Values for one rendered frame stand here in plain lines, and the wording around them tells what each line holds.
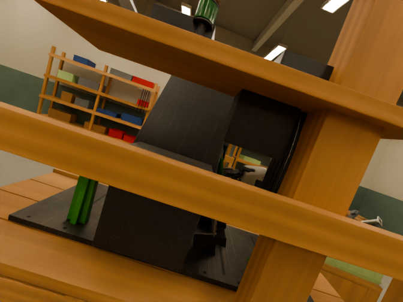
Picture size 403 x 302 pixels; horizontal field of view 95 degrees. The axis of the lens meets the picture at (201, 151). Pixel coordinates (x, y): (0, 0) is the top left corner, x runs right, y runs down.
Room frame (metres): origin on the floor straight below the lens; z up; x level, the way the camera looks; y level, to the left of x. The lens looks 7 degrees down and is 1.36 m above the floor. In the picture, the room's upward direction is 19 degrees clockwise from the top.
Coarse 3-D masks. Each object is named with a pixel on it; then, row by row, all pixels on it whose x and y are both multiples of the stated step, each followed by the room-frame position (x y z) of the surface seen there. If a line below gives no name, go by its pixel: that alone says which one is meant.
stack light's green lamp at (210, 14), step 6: (204, 0) 0.45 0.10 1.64; (210, 0) 0.45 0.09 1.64; (198, 6) 0.46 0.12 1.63; (204, 6) 0.45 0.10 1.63; (210, 6) 0.45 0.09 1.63; (216, 6) 0.46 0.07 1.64; (198, 12) 0.45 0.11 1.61; (204, 12) 0.45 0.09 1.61; (210, 12) 0.45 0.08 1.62; (216, 12) 0.47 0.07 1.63; (198, 18) 0.45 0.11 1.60; (204, 18) 0.45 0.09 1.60; (210, 18) 0.46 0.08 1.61; (198, 24) 0.48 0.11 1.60; (210, 24) 0.46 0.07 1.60
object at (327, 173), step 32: (384, 0) 0.44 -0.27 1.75; (352, 32) 0.47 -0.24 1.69; (384, 32) 0.44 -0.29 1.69; (352, 64) 0.44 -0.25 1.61; (384, 64) 0.44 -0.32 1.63; (384, 96) 0.44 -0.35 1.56; (320, 128) 0.44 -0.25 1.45; (352, 128) 0.44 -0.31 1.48; (384, 128) 0.44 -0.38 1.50; (320, 160) 0.44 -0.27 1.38; (352, 160) 0.44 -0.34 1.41; (288, 192) 0.47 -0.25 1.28; (320, 192) 0.44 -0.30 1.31; (352, 192) 0.44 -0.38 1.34; (256, 256) 0.49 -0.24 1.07; (288, 256) 0.44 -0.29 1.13; (320, 256) 0.44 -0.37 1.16; (256, 288) 0.44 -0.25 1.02; (288, 288) 0.44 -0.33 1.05
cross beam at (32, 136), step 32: (0, 128) 0.37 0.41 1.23; (32, 128) 0.37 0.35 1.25; (64, 128) 0.38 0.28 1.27; (32, 160) 0.37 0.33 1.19; (64, 160) 0.38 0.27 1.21; (96, 160) 0.38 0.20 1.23; (128, 160) 0.38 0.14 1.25; (160, 160) 0.38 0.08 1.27; (160, 192) 0.38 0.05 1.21; (192, 192) 0.38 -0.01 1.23; (224, 192) 0.39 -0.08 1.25; (256, 192) 0.39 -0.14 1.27; (256, 224) 0.39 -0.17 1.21; (288, 224) 0.39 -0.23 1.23; (320, 224) 0.39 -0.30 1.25; (352, 224) 0.39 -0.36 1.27; (352, 256) 0.39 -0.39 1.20; (384, 256) 0.40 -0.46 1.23
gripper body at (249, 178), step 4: (252, 168) 0.74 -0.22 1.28; (256, 168) 0.75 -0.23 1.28; (260, 168) 0.75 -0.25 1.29; (264, 168) 0.76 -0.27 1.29; (244, 172) 0.76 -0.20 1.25; (252, 172) 0.73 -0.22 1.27; (256, 172) 0.73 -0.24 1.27; (260, 172) 0.74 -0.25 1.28; (264, 172) 0.74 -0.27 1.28; (244, 176) 0.74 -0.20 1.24; (248, 176) 0.73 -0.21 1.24; (252, 176) 0.73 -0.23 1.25; (256, 176) 0.73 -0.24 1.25; (260, 176) 0.73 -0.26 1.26; (244, 180) 0.76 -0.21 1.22; (248, 180) 0.75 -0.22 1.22; (252, 180) 0.75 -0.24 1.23; (260, 180) 0.75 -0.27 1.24; (248, 184) 0.77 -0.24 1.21; (252, 184) 0.77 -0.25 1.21
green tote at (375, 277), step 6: (330, 258) 1.16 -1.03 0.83; (330, 264) 1.16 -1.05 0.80; (336, 264) 1.15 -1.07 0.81; (342, 264) 1.15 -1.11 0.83; (348, 264) 1.14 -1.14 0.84; (348, 270) 1.14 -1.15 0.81; (354, 270) 1.14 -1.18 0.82; (360, 270) 1.13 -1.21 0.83; (366, 270) 1.13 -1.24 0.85; (360, 276) 1.13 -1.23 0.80; (366, 276) 1.12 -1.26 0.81; (372, 276) 1.12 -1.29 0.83; (378, 276) 1.12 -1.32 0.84; (372, 282) 1.12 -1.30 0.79; (378, 282) 1.11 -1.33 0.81
